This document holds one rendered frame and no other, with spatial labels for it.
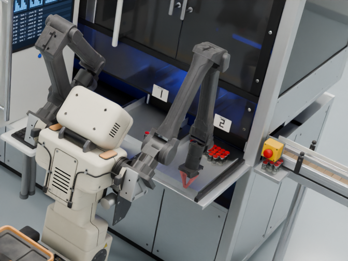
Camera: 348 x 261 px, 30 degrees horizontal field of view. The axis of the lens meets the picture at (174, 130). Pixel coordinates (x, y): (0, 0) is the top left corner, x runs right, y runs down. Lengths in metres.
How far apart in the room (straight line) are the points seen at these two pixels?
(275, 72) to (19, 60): 1.11
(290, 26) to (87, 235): 1.11
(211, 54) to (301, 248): 2.03
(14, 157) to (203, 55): 1.99
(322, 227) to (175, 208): 1.24
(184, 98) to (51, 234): 0.74
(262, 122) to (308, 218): 1.53
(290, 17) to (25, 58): 1.17
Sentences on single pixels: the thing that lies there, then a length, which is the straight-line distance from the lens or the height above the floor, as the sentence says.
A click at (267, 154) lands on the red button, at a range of 2.79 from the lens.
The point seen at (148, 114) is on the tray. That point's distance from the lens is 3.12.
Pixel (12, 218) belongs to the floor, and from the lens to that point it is 3.78.
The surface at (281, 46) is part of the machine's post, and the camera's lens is 2.64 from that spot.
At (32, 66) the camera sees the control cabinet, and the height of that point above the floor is 1.07.
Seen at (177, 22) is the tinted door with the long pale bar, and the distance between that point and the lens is 2.87.
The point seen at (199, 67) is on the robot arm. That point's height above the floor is 1.52.
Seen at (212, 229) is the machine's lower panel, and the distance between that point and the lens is 3.19.
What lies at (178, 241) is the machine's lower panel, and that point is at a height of 0.26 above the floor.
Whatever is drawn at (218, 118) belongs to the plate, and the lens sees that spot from 2.89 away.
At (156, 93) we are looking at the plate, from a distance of 3.04.
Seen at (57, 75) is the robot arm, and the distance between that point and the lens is 2.23.
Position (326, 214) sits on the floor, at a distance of 4.31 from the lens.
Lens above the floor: 2.46
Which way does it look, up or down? 32 degrees down
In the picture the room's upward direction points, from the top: 11 degrees clockwise
